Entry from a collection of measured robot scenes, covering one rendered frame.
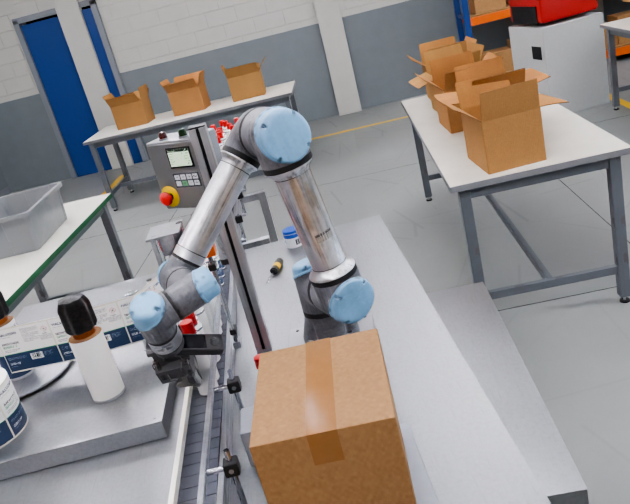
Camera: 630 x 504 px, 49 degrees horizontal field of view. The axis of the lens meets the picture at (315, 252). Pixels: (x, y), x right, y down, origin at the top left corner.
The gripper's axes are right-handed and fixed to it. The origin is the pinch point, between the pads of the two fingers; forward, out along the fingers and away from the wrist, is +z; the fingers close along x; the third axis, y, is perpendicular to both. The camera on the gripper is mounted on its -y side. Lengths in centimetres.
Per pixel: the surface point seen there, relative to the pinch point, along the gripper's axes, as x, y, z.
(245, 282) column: -28.1, -14.7, 2.1
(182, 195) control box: -45.8, -4.6, -18.7
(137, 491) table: 24.7, 16.4, -2.0
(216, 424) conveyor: 13.2, -2.8, -1.2
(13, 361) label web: -32, 59, 16
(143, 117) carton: -504, 100, 300
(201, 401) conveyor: 3.0, 1.5, 4.7
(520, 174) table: -111, -132, 83
